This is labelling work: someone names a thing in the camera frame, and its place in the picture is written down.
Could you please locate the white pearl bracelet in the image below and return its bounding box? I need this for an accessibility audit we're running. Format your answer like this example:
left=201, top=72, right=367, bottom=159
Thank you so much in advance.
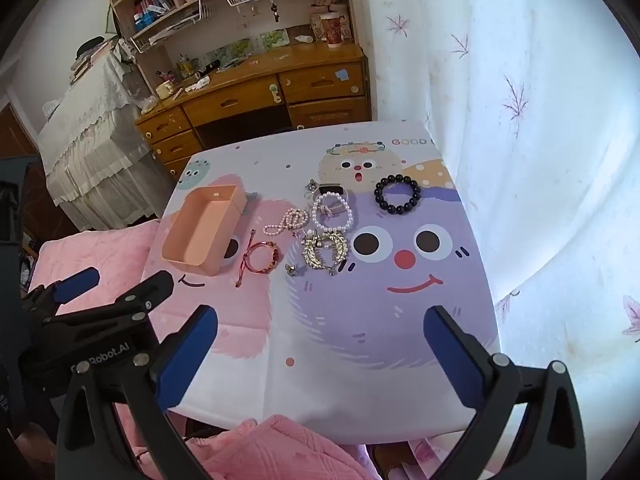
left=311, top=192, right=355, bottom=234

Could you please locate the white lace cover cloth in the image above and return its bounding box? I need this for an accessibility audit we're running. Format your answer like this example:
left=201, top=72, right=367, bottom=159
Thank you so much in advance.
left=37, top=50, right=167, bottom=232

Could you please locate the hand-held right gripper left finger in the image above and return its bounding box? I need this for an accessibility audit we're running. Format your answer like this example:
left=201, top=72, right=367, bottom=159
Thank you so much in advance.
left=54, top=304, right=219, bottom=480

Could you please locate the white floral curtain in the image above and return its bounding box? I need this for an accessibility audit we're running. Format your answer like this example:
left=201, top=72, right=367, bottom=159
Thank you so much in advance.
left=360, top=0, right=640, bottom=480

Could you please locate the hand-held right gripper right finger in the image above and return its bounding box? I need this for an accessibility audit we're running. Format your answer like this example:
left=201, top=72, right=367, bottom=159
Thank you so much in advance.
left=422, top=305, right=587, bottom=480

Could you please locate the red patterned cup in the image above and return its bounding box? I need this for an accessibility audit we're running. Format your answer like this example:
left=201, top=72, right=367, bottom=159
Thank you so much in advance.
left=319, top=12, right=346, bottom=50

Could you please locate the white wire shelf rack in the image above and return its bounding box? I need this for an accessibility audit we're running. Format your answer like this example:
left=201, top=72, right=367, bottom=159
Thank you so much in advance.
left=130, top=2, right=212, bottom=54

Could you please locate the pink quilted blanket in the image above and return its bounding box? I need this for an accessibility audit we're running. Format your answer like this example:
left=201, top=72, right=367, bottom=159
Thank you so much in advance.
left=27, top=220, right=383, bottom=480

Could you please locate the wooden desk with drawers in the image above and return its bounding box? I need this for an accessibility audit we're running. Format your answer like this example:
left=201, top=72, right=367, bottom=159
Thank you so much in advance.
left=134, top=42, right=374, bottom=181

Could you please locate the small pink pearl bracelet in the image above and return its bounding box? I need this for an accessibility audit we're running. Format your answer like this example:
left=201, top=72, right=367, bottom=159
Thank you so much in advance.
left=263, top=208, right=310, bottom=237

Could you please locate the stack of books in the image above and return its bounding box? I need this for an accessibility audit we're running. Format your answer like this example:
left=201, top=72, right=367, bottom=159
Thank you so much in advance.
left=69, top=37, right=121, bottom=86

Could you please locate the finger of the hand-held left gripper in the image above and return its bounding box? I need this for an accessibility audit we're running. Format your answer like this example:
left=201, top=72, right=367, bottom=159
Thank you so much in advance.
left=42, top=270, right=175, bottom=334
left=22, top=266, right=101, bottom=320

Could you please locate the green leaf picture card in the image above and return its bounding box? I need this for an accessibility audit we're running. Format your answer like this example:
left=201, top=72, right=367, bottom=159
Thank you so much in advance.
left=259, top=29, right=290, bottom=52

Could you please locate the black bead bracelet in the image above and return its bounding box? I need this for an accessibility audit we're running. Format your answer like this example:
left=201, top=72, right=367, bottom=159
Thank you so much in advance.
left=374, top=173, right=423, bottom=216

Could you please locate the gold leaf brooch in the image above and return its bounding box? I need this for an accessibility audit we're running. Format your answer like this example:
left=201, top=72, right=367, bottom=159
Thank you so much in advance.
left=299, top=230, right=351, bottom=276

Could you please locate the cartoon printed tablecloth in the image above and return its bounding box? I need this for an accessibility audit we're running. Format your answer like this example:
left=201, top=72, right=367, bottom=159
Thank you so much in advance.
left=142, top=120, right=501, bottom=446

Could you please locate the pink storage box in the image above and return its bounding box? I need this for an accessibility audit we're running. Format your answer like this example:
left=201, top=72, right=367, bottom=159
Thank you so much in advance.
left=161, top=184, right=247, bottom=277

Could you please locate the red string bracelet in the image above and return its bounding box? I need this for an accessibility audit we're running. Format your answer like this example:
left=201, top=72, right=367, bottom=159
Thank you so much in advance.
left=234, top=230, right=281, bottom=289

